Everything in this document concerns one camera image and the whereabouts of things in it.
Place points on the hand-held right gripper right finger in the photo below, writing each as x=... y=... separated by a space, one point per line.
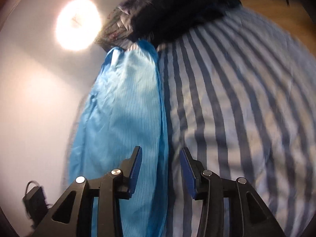
x=187 y=175

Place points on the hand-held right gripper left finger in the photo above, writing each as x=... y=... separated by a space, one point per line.
x=135 y=175

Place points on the light blue jacket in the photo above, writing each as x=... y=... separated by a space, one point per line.
x=123 y=103

